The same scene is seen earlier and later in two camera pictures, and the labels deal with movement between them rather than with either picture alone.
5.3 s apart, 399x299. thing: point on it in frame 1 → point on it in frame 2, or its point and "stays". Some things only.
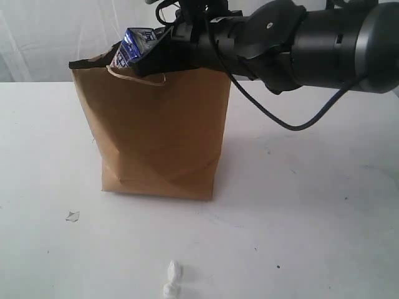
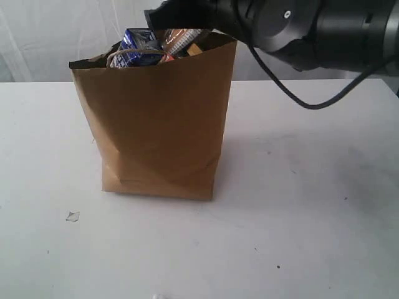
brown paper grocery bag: x=159 y=134 stays
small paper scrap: x=72 y=217 stays
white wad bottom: x=166 y=290 → x=157 y=296
